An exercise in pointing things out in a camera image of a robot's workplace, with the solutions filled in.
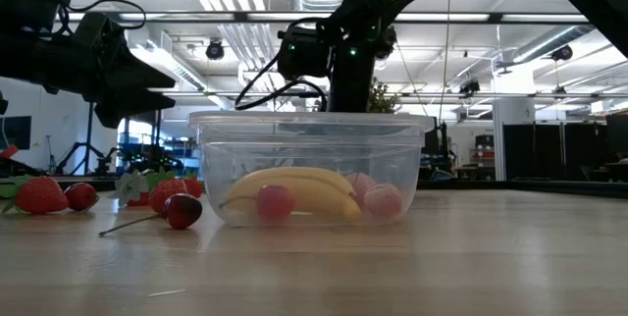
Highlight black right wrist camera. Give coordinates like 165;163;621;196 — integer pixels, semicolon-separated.
276;25;336;81

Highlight red toy cherry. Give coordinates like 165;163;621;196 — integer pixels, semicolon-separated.
63;182;100;212

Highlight black partition panels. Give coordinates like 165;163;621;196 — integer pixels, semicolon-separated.
502;122;607;183

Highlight small red toy strawberry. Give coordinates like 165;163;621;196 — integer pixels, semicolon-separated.
182;174;205;200

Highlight dark red stemmed cherry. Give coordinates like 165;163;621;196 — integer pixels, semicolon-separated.
97;192;204;237

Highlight pink stemmed toy cherry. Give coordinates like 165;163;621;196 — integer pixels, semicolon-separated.
219;184;298;223

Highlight green plant in black pot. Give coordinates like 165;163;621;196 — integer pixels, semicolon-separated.
367;76;401;114

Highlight red strawberry green leaves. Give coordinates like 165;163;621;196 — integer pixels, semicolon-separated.
146;168;190;215

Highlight yellow toy banana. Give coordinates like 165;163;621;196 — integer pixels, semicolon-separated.
223;166;363;224

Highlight dark wall monitor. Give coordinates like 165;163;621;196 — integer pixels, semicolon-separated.
0;115;33;150

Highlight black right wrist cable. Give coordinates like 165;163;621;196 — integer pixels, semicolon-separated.
234;50;329;112

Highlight large red toy strawberry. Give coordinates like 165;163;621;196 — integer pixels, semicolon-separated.
0;174;70;216

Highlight clear plastic tupperware container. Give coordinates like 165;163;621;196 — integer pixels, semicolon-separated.
188;111;437;229

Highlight pink toy peach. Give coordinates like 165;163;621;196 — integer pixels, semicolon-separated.
363;183;404;219
345;172;379;209

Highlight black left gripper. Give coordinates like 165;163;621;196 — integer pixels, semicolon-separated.
43;9;177;129

